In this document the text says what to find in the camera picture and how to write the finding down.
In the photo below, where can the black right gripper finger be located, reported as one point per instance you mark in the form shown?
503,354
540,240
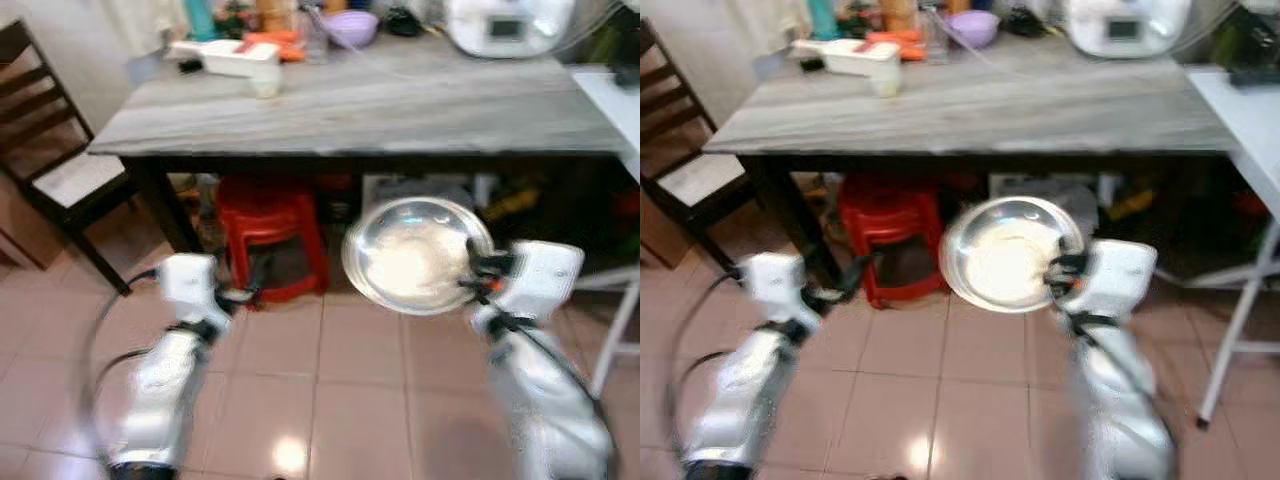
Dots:
476,288
1066,262
479,254
1064,290

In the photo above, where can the round steel plate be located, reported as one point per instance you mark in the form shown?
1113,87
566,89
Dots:
415,255
1005,255

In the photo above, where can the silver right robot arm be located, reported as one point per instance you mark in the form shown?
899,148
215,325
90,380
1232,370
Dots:
1125,400
545,400

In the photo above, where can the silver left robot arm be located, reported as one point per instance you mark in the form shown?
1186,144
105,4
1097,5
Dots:
740,400
160,400

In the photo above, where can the red plastic stool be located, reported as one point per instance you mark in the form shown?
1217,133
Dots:
885,215
265,215

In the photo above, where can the grey top black leg table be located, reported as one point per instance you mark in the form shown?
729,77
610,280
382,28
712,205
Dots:
380,110
990,110

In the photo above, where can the dark wooden chair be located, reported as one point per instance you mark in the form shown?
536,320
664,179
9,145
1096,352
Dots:
690,180
70,180

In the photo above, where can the white folding table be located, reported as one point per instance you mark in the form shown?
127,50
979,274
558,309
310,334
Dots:
1245,130
610,100

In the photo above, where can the white rice cooker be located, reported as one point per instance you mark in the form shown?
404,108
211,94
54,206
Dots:
510,30
1128,30

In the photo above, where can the small black object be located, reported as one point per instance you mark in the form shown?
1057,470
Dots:
812,64
190,66

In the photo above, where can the purple plastic bowl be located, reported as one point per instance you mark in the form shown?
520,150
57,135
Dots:
972,28
350,28

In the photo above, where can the orange plastic item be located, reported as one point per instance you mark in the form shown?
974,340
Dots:
900,43
278,45

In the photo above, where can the teal bottle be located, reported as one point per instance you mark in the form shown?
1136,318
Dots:
200,18
824,18

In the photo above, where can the brown jar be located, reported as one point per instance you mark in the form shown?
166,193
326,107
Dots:
274,14
898,14

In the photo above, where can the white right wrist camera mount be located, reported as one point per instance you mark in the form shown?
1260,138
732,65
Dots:
1122,280
543,280

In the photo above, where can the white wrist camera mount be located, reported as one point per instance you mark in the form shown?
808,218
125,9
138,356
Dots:
782,285
543,280
192,285
1122,280

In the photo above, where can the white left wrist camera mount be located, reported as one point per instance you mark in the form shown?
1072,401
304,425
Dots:
192,285
782,285

